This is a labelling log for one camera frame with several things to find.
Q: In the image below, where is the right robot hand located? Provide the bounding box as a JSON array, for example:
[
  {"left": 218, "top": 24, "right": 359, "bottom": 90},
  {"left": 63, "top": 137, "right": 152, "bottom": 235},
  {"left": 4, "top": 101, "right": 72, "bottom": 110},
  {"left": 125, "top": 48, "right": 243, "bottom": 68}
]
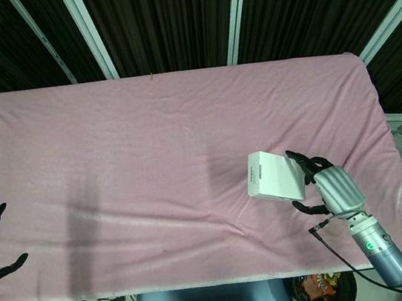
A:
[{"left": 283, "top": 140, "right": 369, "bottom": 226}]

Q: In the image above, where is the white box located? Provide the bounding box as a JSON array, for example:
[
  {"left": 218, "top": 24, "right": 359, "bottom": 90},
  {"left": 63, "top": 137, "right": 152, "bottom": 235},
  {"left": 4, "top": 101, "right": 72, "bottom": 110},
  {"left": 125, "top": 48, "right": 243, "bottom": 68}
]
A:
[{"left": 241, "top": 145, "right": 309, "bottom": 210}]

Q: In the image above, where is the black bin with snack wrappers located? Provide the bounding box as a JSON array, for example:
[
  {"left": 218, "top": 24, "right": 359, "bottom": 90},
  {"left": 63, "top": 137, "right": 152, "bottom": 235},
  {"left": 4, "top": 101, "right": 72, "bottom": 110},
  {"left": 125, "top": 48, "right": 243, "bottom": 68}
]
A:
[{"left": 290, "top": 268, "right": 359, "bottom": 301}]

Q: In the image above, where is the pink table cloth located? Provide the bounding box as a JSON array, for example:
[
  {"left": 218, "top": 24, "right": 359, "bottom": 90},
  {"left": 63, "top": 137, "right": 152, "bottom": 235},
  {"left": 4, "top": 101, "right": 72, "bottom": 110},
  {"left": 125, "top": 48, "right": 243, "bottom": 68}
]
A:
[{"left": 0, "top": 36, "right": 402, "bottom": 301}]

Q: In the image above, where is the black curtain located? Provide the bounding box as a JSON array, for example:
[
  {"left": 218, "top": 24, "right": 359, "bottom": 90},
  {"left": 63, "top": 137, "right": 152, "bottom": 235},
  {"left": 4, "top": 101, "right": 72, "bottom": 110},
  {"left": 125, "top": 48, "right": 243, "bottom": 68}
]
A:
[{"left": 0, "top": 0, "right": 402, "bottom": 172}]

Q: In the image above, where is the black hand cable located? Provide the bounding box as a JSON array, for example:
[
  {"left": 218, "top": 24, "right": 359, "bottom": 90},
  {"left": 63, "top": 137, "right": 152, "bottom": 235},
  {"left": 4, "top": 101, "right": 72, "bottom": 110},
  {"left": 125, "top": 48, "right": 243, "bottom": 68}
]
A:
[{"left": 306, "top": 205, "right": 402, "bottom": 301}]

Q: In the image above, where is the white aluminium frame post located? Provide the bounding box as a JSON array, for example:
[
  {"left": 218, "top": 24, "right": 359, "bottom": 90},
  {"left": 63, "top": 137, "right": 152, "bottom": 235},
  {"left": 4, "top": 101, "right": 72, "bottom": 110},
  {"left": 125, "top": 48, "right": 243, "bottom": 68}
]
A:
[
  {"left": 218, "top": 0, "right": 261, "bottom": 67},
  {"left": 8, "top": 0, "right": 78, "bottom": 91},
  {"left": 59, "top": 0, "right": 119, "bottom": 85},
  {"left": 352, "top": 0, "right": 402, "bottom": 66}
]

